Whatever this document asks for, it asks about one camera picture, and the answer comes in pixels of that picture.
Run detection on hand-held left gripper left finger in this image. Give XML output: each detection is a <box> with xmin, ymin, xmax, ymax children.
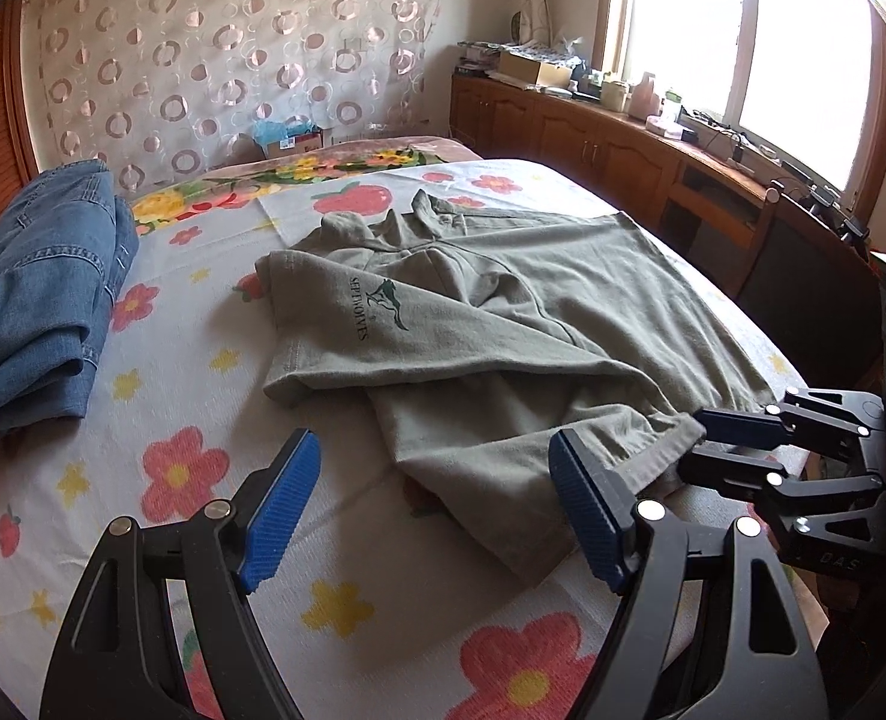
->
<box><xmin>38</xmin><ymin>427</ymin><xmax>324</xmax><ymax>720</ymax></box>

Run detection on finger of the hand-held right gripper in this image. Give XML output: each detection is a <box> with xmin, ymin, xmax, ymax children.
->
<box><xmin>693</xmin><ymin>386</ymin><xmax>886</xmax><ymax>467</ymax></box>
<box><xmin>675</xmin><ymin>445</ymin><xmax>886</xmax><ymax>572</ymax></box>

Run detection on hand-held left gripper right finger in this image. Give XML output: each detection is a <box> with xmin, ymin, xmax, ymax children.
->
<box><xmin>548</xmin><ymin>427</ymin><xmax>826</xmax><ymax>720</ymax></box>

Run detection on grey-green polo shirt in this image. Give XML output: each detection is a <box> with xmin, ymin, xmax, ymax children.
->
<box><xmin>254</xmin><ymin>191</ymin><xmax>777</xmax><ymax>586</ymax></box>

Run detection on dark chair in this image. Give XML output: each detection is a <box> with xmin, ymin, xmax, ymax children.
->
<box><xmin>735</xmin><ymin>191</ymin><xmax>886</xmax><ymax>391</ymax></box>

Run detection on white floral blanket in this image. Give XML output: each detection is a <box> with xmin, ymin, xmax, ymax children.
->
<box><xmin>0</xmin><ymin>157</ymin><xmax>826</xmax><ymax>720</ymax></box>

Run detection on window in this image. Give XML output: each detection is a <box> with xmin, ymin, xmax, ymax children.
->
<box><xmin>600</xmin><ymin>0</ymin><xmax>886</xmax><ymax>200</ymax></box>

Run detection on pink floral bed sheet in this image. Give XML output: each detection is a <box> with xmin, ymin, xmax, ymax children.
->
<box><xmin>124</xmin><ymin>136</ymin><xmax>481</xmax><ymax>237</ymax></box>

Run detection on folded blue jeans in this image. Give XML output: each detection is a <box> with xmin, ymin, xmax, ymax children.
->
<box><xmin>0</xmin><ymin>159</ymin><xmax>142</xmax><ymax>458</ymax></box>

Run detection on long wooden cabinet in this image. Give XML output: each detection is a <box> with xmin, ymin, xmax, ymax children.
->
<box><xmin>450</xmin><ymin>71</ymin><xmax>886</xmax><ymax>331</ymax></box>

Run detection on small cardboard box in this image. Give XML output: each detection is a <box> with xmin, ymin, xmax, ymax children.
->
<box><xmin>266</xmin><ymin>129</ymin><xmax>333</xmax><ymax>158</ymax></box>

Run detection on large cardboard box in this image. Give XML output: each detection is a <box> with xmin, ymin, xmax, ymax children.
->
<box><xmin>498</xmin><ymin>49</ymin><xmax>575</xmax><ymax>89</ymax></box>

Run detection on stack of books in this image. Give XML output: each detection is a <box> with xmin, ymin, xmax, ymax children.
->
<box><xmin>453</xmin><ymin>41</ymin><xmax>501</xmax><ymax>77</ymax></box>

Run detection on circle-patterned wall curtain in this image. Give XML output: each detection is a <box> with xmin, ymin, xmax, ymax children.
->
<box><xmin>26</xmin><ymin>0</ymin><xmax>447</xmax><ymax>192</ymax></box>

